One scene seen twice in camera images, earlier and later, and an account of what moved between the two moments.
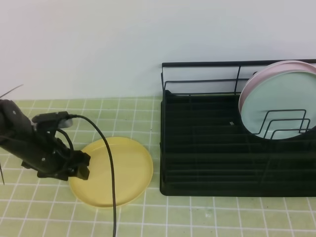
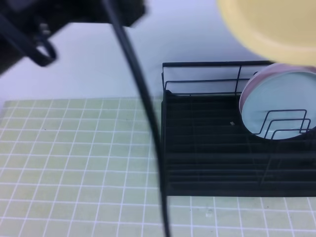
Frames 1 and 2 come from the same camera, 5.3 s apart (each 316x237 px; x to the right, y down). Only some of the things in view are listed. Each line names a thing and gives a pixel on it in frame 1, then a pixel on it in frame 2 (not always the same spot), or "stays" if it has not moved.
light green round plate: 280,105 stays
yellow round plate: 133,170 to 283,31
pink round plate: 270,70 stays
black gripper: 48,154 to 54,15
